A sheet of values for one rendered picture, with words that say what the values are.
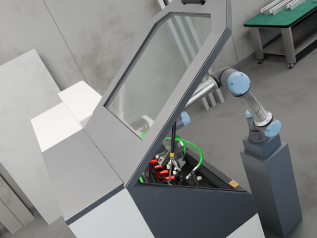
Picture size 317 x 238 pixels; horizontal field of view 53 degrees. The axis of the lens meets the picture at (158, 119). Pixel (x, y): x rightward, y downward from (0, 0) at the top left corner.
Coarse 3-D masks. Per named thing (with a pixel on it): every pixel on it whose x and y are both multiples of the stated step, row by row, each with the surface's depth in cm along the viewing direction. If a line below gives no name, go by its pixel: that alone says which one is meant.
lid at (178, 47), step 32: (192, 0) 159; (224, 0) 143; (160, 32) 180; (192, 32) 154; (224, 32) 133; (128, 64) 188; (160, 64) 163; (192, 64) 138; (128, 96) 173; (160, 96) 149; (96, 128) 180; (128, 128) 155; (160, 128) 134; (128, 160) 141
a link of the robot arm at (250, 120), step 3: (246, 111) 213; (246, 114) 211; (249, 114) 208; (246, 117) 212; (249, 117) 209; (252, 117) 208; (249, 120) 211; (252, 120) 208; (249, 123) 213; (252, 123) 208; (249, 126) 216; (252, 126) 212; (252, 129) 214; (255, 129) 213
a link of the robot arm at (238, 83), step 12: (228, 72) 180; (240, 72) 177; (228, 84) 177; (240, 84) 175; (240, 96) 181; (252, 96) 185; (252, 108) 188; (264, 120) 194; (276, 120) 196; (264, 132) 198; (276, 132) 199
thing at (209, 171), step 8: (192, 152) 226; (192, 160) 226; (200, 168) 219; (208, 168) 207; (216, 168) 204; (208, 176) 214; (216, 176) 199; (224, 176) 195; (216, 184) 209; (224, 184) 195
